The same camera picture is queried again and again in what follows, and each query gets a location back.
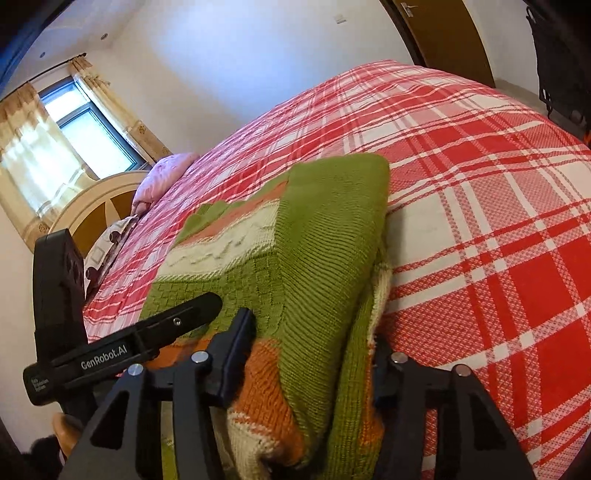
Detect wooden bed headboard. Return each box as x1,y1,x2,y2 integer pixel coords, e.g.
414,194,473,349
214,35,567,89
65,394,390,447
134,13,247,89
48,171,151,259

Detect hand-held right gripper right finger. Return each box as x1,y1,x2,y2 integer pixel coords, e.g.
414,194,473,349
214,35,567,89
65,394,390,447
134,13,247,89
373,337,536,480

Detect brown wooden door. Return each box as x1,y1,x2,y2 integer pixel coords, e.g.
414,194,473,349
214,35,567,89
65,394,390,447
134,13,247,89
383,0,497,88

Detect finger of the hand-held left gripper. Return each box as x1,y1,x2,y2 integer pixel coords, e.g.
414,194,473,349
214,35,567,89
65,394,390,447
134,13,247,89
134,292,222,347

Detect pink pillow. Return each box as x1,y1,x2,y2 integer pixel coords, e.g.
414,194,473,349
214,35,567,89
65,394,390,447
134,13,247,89
131,152,200,215

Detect green knitted sweater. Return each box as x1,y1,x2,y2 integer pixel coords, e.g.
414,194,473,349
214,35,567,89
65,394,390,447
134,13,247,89
139,152,393,480

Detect red plaid blanket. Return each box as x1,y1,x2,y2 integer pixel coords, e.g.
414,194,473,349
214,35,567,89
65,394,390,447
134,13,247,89
83,59,591,480

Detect white patterned pillow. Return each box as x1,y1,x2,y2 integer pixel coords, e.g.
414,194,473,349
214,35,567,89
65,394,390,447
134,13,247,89
83,215,139,296

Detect black bag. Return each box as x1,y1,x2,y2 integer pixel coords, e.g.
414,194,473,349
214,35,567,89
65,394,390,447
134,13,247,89
526,0,591,134

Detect window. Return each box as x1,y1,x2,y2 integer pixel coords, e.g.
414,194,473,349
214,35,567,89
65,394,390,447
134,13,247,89
39,76,153,181

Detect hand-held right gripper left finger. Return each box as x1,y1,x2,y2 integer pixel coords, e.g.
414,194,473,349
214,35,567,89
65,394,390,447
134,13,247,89
60,307,257,480

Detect yellow patterned curtain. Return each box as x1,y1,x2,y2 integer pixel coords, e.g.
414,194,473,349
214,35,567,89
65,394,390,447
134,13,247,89
69,58,174,162

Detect curtain rod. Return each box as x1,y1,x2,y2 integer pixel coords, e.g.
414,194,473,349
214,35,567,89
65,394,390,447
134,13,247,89
0,53,88,100

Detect yellow sheer curtain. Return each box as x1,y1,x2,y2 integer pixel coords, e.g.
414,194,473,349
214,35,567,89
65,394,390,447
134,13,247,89
0,83,100,241

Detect person's left hand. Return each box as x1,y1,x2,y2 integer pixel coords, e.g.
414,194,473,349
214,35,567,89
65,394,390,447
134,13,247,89
52,412,85,460

